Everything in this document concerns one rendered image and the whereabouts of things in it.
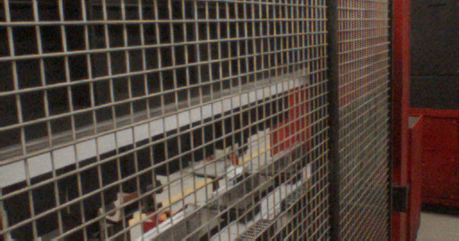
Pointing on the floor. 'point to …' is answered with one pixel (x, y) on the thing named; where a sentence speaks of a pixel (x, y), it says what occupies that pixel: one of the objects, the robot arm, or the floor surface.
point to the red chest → (414, 176)
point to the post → (330, 107)
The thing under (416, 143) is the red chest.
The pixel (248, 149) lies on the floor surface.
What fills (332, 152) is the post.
